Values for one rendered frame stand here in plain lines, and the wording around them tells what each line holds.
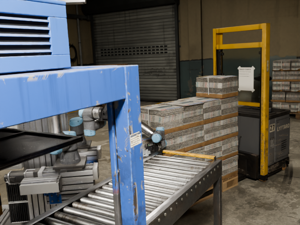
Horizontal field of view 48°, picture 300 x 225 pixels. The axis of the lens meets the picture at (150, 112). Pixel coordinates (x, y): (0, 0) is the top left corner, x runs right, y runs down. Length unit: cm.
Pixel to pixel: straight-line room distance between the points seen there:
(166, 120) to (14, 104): 247
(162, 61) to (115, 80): 975
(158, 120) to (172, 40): 757
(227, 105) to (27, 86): 316
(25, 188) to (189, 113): 168
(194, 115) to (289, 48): 642
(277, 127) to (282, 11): 560
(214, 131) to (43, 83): 300
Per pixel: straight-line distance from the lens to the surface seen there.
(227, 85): 375
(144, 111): 324
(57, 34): 105
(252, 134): 436
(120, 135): 105
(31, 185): 249
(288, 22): 956
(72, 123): 296
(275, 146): 443
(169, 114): 311
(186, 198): 198
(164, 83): 1072
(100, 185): 211
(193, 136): 341
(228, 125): 381
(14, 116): 72
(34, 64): 98
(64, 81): 81
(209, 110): 353
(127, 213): 113
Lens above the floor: 158
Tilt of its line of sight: 10 degrees down
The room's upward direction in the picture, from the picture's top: 3 degrees counter-clockwise
